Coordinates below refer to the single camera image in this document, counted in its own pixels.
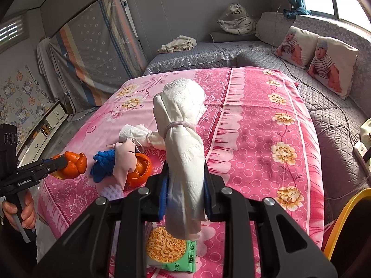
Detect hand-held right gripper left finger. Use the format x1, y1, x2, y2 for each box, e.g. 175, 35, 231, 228
35, 159, 170, 278

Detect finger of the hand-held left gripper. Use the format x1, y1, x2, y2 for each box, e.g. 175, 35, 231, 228
29, 154, 68, 178

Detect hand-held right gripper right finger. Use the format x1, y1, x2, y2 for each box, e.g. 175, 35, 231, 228
203, 162, 338, 278

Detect large white paper towel bundle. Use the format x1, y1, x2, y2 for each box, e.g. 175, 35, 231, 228
153, 78, 208, 241

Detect small white paper towel bundle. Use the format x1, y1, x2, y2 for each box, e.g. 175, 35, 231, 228
119, 124, 167, 151

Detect person's left hand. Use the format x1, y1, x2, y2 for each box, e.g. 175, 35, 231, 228
1, 191, 38, 234

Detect green noodle packet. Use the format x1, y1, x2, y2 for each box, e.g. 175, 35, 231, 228
146, 226, 198, 273

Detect white cabinet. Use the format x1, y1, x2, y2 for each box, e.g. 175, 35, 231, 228
16, 100, 70, 168

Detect pale pink cloth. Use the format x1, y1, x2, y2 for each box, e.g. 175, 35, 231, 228
107, 138, 142, 192

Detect white foam fruit net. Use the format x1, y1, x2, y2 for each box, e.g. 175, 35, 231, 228
101, 186, 125, 201

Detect pink floral bedsheet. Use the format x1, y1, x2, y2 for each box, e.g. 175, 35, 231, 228
38, 66, 325, 278

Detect white hanging cloth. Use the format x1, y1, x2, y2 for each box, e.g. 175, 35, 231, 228
36, 36, 67, 102

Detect striped upright mattress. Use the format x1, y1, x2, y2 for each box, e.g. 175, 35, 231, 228
48, 0, 148, 107

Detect small louvred window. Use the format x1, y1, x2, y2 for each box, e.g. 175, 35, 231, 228
0, 13, 29, 54

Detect grey quilted sofa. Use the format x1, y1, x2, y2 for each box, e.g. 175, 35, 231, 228
143, 12, 371, 226

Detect cream cloth pile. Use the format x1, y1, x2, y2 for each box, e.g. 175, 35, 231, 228
157, 35, 198, 54

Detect white power strip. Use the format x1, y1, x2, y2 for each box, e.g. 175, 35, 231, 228
354, 141, 371, 174

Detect grey cushion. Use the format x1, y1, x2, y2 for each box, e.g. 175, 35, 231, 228
210, 30, 258, 43

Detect baby print pillow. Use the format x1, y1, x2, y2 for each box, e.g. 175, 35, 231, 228
275, 25, 319, 69
307, 36, 359, 100

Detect white tiger plush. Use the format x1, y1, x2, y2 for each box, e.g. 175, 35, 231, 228
217, 3, 258, 35

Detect cartoon wall poster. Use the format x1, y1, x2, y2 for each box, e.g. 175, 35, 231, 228
0, 65, 55, 151

